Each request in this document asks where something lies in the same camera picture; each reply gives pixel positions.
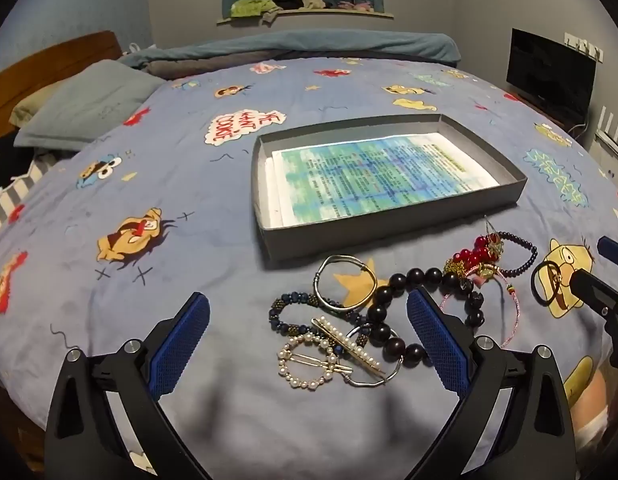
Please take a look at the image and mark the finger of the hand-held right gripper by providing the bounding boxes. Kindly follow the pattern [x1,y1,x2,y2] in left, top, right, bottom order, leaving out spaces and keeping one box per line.
[597,235,618,267]
[569,268,618,315]

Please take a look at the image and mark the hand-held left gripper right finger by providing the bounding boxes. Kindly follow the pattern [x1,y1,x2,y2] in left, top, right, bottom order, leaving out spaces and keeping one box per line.
[405,286,577,480]

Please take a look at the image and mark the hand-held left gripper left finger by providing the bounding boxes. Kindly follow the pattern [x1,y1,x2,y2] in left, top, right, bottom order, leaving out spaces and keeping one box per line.
[44,291,212,480]

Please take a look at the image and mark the large black bead bracelet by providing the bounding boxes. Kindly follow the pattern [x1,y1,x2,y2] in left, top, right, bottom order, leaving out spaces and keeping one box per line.
[367,268,484,362]

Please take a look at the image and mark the black hair tie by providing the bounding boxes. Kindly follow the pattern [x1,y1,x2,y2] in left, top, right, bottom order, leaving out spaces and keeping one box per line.
[531,259,576,307]

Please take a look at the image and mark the small dark bead bracelet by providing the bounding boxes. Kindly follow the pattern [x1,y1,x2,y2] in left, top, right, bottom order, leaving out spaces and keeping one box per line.
[493,231,538,277]

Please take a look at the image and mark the silver bangle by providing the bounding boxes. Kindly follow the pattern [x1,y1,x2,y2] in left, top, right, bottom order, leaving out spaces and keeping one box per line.
[345,324,408,387]
[314,255,378,310]

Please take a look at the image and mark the pink cord bracelet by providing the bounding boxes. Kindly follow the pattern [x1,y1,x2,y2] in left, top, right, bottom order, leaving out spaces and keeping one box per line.
[439,264,522,349]

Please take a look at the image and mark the red bead bracelet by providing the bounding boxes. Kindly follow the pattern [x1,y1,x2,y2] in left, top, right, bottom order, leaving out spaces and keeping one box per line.
[445,217,506,277]

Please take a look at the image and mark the pearl bar hair clip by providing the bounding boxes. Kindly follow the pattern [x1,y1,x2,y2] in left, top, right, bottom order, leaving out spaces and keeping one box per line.
[311,316,386,376]

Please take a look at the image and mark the blue bead bracelet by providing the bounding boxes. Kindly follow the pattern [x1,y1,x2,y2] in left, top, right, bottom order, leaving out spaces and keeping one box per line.
[269,292,371,357]

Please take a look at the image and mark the round pearl hair clip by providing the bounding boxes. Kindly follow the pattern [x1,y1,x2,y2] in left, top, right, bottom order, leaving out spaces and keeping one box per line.
[277,335,353,391]

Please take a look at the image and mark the grey cardboard box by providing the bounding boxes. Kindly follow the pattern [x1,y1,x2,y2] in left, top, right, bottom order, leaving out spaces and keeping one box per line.
[251,113,528,262]

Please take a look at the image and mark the person's leg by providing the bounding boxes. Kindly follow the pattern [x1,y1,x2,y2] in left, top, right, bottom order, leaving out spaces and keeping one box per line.
[570,374,618,442]

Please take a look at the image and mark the blue cartoon printed blanket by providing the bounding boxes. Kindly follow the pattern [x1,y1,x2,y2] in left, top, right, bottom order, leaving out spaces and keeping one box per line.
[0,55,618,480]

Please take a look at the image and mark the white router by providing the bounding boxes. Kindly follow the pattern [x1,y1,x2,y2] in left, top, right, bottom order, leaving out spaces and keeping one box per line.
[595,105,618,155]

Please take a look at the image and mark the printed paper sheet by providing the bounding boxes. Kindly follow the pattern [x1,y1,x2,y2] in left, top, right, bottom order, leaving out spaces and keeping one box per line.
[265,133,500,228]

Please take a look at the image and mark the black monitor screen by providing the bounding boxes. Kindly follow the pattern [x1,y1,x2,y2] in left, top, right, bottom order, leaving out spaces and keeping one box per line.
[506,28,597,123]

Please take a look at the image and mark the black and white striped cloth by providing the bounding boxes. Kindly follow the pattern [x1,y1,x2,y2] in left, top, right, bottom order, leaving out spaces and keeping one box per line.
[0,132,56,241]

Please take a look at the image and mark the grey pillow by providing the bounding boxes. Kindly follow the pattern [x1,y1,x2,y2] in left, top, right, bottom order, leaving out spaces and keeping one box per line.
[13,59,167,153]

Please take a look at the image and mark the grey folded blanket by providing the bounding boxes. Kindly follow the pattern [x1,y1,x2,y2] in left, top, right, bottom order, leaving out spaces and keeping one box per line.
[146,52,290,82]

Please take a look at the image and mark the wooden headboard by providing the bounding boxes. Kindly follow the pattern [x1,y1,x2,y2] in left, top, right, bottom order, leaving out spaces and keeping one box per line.
[0,30,125,143]

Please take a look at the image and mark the teal folded blanket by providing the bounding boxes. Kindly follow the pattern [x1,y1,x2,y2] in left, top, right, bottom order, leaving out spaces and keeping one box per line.
[116,30,460,68]

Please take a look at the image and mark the green cloth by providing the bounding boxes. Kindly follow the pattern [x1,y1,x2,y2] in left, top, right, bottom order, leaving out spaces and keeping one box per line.
[230,0,283,19]

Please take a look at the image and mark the window sill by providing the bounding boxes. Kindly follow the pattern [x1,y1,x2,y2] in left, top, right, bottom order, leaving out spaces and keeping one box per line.
[216,9,396,26]

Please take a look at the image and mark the white wall hook rack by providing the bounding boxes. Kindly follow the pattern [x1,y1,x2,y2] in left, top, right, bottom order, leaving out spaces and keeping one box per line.
[564,32,604,62]

